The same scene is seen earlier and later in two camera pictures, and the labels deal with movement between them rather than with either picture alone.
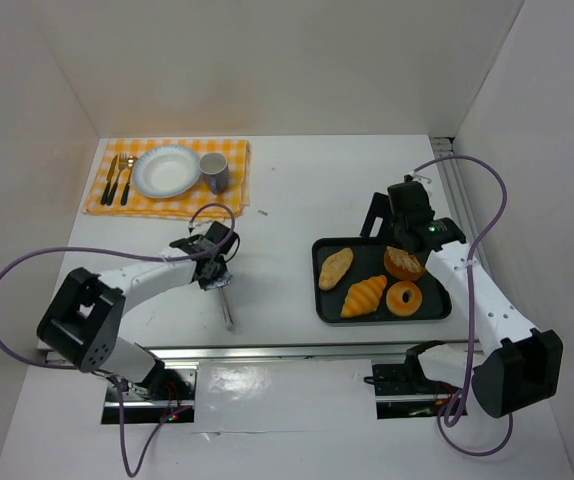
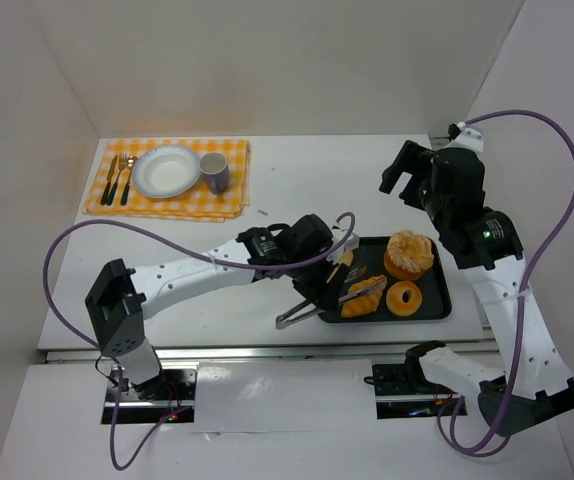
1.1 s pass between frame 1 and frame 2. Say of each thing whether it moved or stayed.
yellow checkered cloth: stayed
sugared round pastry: stayed
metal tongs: moved
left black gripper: moved
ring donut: stayed
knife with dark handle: stayed
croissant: stayed
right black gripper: moved
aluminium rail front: stayed
